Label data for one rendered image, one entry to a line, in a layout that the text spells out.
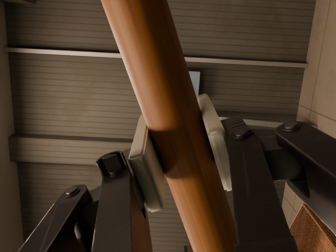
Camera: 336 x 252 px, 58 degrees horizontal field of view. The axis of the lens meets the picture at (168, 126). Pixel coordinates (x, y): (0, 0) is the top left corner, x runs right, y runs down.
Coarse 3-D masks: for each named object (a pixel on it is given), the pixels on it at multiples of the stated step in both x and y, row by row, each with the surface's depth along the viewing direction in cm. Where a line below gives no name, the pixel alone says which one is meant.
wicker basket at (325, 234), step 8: (304, 208) 188; (296, 216) 189; (304, 216) 190; (312, 216) 174; (296, 224) 192; (304, 224) 192; (312, 224) 192; (320, 224) 168; (296, 232) 194; (312, 232) 194; (320, 232) 191; (328, 232) 162; (304, 240) 196; (312, 240) 196; (320, 240) 191; (328, 240) 157; (304, 248) 198; (312, 248) 198; (320, 248) 190; (328, 248) 181
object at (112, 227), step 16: (96, 160) 13; (112, 160) 13; (112, 176) 13; (128, 176) 12; (112, 192) 11; (128, 192) 11; (112, 208) 10; (128, 208) 10; (144, 208) 13; (96, 224) 10; (112, 224) 9; (128, 224) 9; (144, 224) 12; (96, 240) 9; (112, 240) 9; (128, 240) 8; (144, 240) 10
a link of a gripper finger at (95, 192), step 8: (128, 152) 16; (136, 184) 13; (96, 192) 13; (136, 192) 13; (88, 200) 12; (96, 200) 12; (88, 208) 12; (96, 208) 12; (80, 216) 12; (88, 216) 12; (80, 224) 12; (88, 224) 12; (80, 232) 12; (88, 232) 12
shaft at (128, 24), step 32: (128, 0) 13; (160, 0) 14; (128, 32) 14; (160, 32) 14; (128, 64) 15; (160, 64) 14; (160, 96) 15; (192, 96) 15; (160, 128) 15; (192, 128) 15; (160, 160) 17; (192, 160) 16; (192, 192) 16; (224, 192) 18; (192, 224) 17; (224, 224) 17
